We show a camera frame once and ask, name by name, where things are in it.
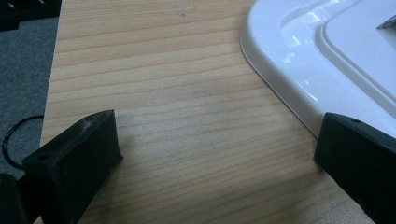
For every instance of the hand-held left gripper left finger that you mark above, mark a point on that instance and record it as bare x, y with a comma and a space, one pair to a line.
71, 168

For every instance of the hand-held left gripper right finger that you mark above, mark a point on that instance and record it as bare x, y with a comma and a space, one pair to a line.
364, 161

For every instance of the black stand base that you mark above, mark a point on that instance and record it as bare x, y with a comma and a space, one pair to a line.
28, 11

